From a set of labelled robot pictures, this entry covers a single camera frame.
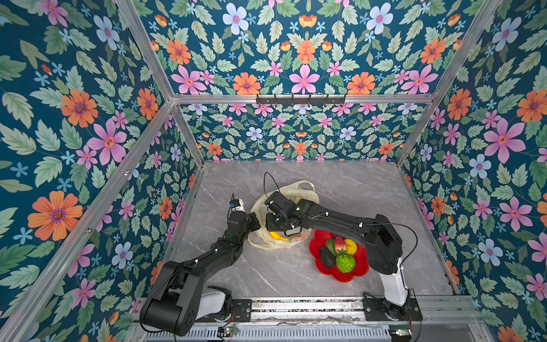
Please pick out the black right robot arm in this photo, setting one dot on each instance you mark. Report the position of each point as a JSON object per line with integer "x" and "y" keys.
{"x": 384, "y": 246}

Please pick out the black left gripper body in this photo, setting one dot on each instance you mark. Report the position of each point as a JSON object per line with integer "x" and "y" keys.
{"x": 248, "y": 225}

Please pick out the yellow bumpy fruit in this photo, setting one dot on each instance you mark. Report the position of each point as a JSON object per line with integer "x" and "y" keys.
{"x": 351, "y": 247}

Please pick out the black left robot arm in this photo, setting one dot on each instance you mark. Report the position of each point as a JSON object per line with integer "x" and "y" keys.
{"x": 173, "y": 304}

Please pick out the light green custard apple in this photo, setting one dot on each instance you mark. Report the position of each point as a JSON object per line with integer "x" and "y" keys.
{"x": 345, "y": 263}

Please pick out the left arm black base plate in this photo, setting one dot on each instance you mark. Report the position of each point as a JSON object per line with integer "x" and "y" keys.
{"x": 230, "y": 311}

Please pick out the aluminium frame rail base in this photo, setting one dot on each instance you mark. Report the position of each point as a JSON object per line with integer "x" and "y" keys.
{"x": 336, "y": 318}

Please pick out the yellow banana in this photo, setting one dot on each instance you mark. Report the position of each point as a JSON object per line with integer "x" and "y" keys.
{"x": 277, "y": 237}

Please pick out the red fruit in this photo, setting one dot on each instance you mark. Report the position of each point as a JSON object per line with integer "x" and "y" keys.
{"x": 340, "y": 245}

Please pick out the red flower-shaped plastic plate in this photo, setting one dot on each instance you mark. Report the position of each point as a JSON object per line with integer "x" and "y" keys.
{"x": 319, "y": 239}

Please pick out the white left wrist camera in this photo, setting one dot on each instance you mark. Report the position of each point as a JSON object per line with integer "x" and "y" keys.
{"x": 237, "y": 205}

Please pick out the yellowish translucent plastic bag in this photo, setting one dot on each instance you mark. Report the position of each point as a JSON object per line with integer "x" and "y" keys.
{"x": 261, "y": 238}

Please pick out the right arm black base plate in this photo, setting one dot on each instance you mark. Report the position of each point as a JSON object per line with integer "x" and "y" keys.
{"x": 382, "y": 310}

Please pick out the dark green avocado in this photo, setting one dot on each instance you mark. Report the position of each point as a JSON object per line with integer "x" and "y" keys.
{"x": 331, "y": 246}

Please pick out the dark rough avocado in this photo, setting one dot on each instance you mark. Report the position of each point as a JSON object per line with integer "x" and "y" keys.
{"x": 327, "y": 258}

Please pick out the black hook rail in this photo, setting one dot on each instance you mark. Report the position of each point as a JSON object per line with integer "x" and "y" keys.
{"x": 311, "y": 99}

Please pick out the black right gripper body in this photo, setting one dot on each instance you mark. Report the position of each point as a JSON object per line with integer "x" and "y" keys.
{"x": 277, "y": 212}

